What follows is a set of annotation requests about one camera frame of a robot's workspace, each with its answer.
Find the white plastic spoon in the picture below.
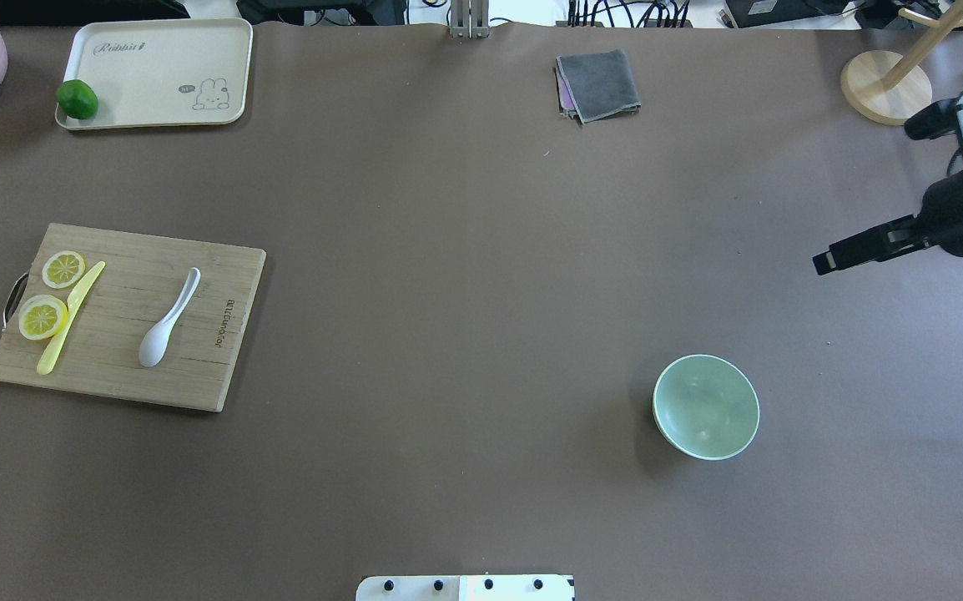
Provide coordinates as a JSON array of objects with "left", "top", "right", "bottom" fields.
[{"left": 138, "top": 267, "right": 202, "bottom": 368}]

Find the lemon slice upper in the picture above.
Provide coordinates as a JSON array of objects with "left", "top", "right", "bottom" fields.
[{"left": 40, "top": 250, "right": 86, "bottom": 290}]

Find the aluminium frame post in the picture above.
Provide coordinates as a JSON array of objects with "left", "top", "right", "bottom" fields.
[{"left": 448, "top": 0, "right": 492, "bottom": 39}]

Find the wooden mug tree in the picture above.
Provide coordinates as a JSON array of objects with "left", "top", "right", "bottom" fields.
[{"left": 839, "top": 1, "right": 963, "bottom": 126}]

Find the lemon slice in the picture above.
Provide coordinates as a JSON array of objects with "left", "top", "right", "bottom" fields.
[
  {"left": 18, "top": 294, "right": 69, "bottom": 340},
  {"left": 40, "top": 250, "right": 86, "bottom": 290}
]

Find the yellow plastic knife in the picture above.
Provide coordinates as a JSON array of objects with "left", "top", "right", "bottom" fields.
[{"left": 36, "top": 261, "right": 105, "bottom": 376}]

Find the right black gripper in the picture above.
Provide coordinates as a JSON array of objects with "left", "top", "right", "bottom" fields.
[{"left": 812, "top": 215, "right": 932, "bottom": 276}]

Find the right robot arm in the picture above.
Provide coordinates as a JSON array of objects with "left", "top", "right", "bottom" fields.
[{"left": 813, "top": 170, "right": 963, "bottom": 276}]

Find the green lime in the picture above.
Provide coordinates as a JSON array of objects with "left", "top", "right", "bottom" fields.
[{"left": 55, "top": 79, "right": 99, "bottom": 119}]

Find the grey folded cloth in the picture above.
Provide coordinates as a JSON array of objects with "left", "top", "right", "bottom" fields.
[{"left": 554, "top": 49, "right": 642, "bottom": 124}]

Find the cream rabbit tray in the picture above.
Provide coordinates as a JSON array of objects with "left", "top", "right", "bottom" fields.
[{"left": 55, "top": 17, "right": 253, "bottom": 132}]

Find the light green bowl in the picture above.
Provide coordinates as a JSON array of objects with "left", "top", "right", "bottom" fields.
[{"left": 652, "top": 354, "right": 761, "bottom": 462}]

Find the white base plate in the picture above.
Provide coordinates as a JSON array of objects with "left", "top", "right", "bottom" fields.
[{"left": 355, "top": 573, "right": 577, "bottom": 600}]

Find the lemon slice lower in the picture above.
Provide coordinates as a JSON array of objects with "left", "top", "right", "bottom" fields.
[{"left": 18, "top": 294, "right": 69, "bottom": 340}]

